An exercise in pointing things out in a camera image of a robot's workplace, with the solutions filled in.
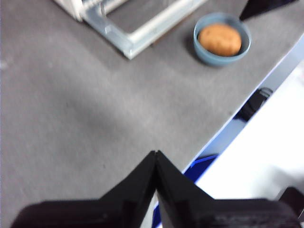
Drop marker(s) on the blue plastic object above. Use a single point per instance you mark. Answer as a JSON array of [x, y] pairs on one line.
[[204, 162]]

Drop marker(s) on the brown potato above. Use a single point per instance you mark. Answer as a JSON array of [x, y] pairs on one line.
[[219, 40]]

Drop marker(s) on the blue ribbed bowl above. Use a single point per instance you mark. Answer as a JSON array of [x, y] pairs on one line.
[[221, 60]]

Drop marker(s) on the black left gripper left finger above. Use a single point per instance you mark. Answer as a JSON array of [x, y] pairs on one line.
[[99, 213]]

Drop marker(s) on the white Toshiba toaster oven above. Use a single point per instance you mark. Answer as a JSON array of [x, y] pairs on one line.
[[69, 7]]

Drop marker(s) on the black round-topped device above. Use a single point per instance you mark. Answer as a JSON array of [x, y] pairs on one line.
[[255, 104]]

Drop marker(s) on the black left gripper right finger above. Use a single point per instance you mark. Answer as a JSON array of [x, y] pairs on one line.
[[213, 213]]

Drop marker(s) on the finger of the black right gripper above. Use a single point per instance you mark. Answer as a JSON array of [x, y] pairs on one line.
[[263, 7]]

